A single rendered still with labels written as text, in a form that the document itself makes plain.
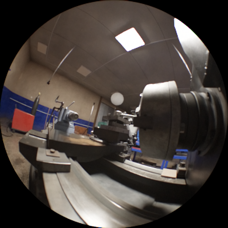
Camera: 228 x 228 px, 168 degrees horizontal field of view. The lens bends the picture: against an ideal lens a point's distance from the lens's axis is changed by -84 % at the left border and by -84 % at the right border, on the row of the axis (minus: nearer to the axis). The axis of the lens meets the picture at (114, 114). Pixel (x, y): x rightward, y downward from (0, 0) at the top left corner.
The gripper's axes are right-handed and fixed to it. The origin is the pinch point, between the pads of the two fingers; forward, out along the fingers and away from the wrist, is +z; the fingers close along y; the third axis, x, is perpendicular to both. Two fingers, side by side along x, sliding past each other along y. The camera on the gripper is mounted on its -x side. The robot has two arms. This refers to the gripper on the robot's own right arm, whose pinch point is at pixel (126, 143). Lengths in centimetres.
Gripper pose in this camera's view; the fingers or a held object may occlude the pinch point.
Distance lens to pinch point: 93.4
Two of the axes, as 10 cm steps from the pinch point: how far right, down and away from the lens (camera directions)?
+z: -6.4, -3.0, -7.0
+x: -6.1, 7.5, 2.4
